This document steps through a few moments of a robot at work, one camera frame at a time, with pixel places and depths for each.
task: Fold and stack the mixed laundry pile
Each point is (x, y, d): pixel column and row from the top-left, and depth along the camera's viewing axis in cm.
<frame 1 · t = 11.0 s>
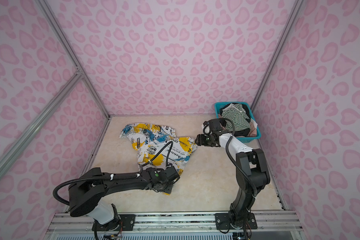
left hand: (171, 188, 83), fingers open
right hand: (198, 139, 93), fingers open
white yellow blue printed garment: (158, 146, 99), point 5 cm above the table
teal plastic laundry basket: (249, 137, 100), point 8 cm above the table
green white striped garment: (237, 114, 102), point 16 cm above the table
black garment in basket: (245, 133, 99), point 10 cm above the table

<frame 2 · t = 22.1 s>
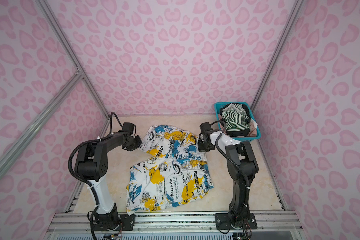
left hand: (143, 142, 101), fingers closed
right hand: (201, 146, 98), fingers closed
white yellow blue printed garment: (179, 172, 89), point 3 cm above the table
the other named things where they were.

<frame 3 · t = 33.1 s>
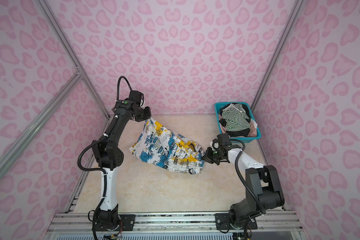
left hand: (154, 114, 95), fingers closed
right hand: (200, 156, 87), fingers closed
white yellow blue printed garment: (166, 148, 92), point 10 cm above the table
the other named things where they were.

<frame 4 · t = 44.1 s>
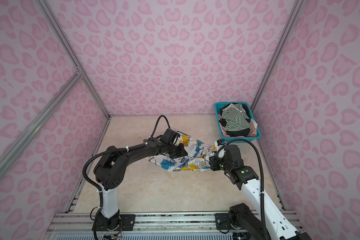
left hand: (191, 155, 88), fingers closed
right hand: (209, 156, 78), fingers closed
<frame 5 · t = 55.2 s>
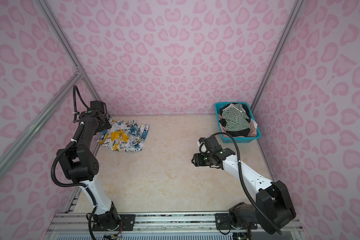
left hand: (105, 125, 91), fingers open
right hand: (194, 159, 82), fingers open
white yellow blue printed garment: (126, 136, 104), point 5 cm above the table
the other named things where they were.

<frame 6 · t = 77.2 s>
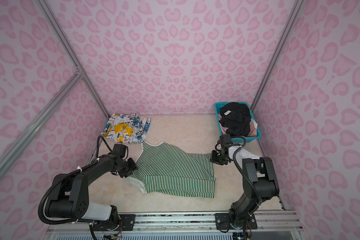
left hand: (139, 167, 90), fingers open
right hand: (211, 158, 93), fingers open
white yellow blue printed garment: (126, 128, 109), point 5 cm above the table
green white striped garment: (164, 170, 92), on the table
the other named things where they were.

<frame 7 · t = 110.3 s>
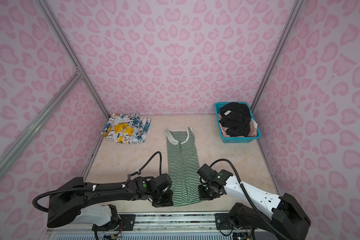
left hand: (175, 207, 74), fingers closed
right hand: (200, 196, 77), fingers closed
green white striped garment: (182, 168, 93), on the table
the other named things where they were.

